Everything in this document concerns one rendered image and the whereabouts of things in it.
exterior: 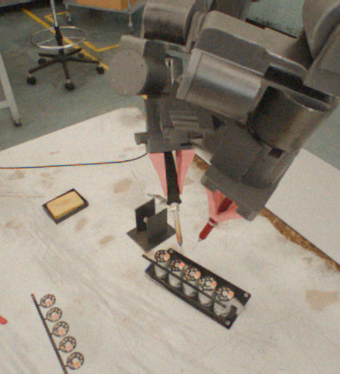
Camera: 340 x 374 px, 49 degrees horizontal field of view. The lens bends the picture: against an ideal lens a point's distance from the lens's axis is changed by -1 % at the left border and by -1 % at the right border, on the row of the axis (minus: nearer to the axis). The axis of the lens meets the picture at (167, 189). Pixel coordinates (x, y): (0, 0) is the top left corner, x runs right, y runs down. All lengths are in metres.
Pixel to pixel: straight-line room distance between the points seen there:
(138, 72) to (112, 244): 0.33
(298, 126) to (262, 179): 0.07
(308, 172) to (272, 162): 0.53
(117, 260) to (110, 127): 0.42
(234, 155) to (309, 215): 0.45
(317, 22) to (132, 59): 0.26
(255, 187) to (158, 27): 0.28
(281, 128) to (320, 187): 0.53
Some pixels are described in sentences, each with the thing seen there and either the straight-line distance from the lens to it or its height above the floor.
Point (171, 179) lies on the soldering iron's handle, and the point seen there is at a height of 0.90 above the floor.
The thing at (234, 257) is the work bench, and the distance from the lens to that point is 0.67.
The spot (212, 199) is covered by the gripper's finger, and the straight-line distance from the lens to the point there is 0.42.
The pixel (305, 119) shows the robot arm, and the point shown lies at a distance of 0.32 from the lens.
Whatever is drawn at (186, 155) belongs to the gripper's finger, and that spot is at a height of 0.95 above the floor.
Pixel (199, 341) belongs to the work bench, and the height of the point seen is 0.75.
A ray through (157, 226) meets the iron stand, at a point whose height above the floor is 0.79.
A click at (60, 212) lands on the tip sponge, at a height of 0.76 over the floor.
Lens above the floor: 1.28
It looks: 43 degrees down
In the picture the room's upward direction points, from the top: straight up
